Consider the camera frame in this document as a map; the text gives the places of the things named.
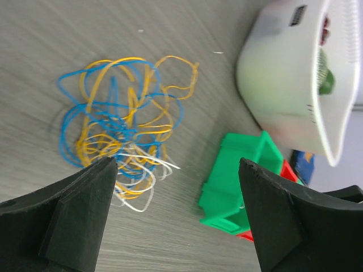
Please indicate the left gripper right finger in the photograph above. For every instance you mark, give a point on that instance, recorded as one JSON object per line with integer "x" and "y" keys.
{"x": 296, "y": 228}

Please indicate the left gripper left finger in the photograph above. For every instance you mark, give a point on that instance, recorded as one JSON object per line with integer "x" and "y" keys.
{"x": 59, "y": 227}

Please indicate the red plastic bin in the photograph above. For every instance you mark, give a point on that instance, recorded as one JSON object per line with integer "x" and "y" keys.
{"x": 287, "y": 173}

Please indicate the blue Doritos chip bag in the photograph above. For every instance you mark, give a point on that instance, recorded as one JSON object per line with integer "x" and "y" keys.
{"x": 303, "y": 165}

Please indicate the left green plastic bin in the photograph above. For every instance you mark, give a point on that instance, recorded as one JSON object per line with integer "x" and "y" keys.
{"x": 221, "y": 196}

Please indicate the green lime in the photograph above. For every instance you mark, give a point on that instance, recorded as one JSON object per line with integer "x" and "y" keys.
{"x": 328, "y": 85}

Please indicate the green speckled melon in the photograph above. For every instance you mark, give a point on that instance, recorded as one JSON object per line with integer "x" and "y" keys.
{"x": 322, "y": 72}

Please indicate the white plastic fruit basket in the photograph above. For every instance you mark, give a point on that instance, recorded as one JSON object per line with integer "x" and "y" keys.
{"x": 277, "y": 73}

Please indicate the red grape bunch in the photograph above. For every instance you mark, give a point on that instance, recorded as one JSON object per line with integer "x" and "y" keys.
{"x": 325, "y": 31}

